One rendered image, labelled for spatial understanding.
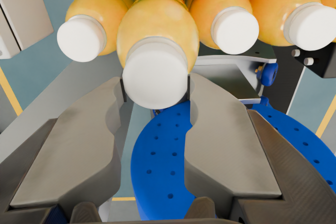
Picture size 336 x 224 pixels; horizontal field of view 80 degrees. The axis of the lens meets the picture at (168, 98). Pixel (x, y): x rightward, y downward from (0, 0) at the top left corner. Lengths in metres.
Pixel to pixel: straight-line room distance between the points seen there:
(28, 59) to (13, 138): 0.99
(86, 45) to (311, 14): 0.20
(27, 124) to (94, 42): 0.60
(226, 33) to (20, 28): 0.22
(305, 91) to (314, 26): 1.62
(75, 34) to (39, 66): 1.46
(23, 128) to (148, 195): 0.57
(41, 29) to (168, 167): 0.24
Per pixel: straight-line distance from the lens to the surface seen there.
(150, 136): 0.33
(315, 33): 0.24
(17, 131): 0.77
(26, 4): 0.30
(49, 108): 0.82
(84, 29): 0.20
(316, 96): 1.92
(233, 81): 0.35
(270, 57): 0.41
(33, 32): 0.30
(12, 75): 1.80
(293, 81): 1.54
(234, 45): 0.21
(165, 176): 0.27
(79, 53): 0.21
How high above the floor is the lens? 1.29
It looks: 57 degrees down
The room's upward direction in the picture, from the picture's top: 179 degrees clockwise
